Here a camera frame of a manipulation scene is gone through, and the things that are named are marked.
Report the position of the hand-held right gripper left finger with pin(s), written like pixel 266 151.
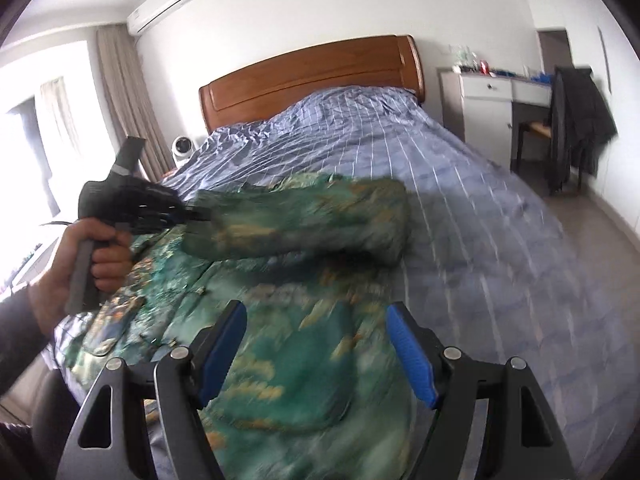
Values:
pixel 222 355

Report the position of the blue striped bed blanket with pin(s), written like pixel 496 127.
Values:
pixel 375 135

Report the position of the white round fan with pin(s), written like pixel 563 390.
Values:
pixel 183 149

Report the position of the blue item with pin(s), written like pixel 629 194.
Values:
pixel 542 78

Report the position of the wooden chair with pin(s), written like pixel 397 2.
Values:
pixel 532 130

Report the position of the beige curtain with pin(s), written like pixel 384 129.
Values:
pixel 127 90

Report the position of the green printed garment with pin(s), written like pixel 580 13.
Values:
pixel 300 350

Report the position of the wooden headboard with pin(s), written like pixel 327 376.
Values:
pixel 310 67

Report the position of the white bedside cabinet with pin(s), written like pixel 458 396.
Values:
pixel 482 105

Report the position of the person's left hand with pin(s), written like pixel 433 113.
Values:
pixel 55 290

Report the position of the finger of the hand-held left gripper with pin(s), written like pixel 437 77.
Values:
pixel 192 216

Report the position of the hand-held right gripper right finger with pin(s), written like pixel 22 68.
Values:
pixel 410 360

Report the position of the white air conditioner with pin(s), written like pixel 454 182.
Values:
pixel 162 5

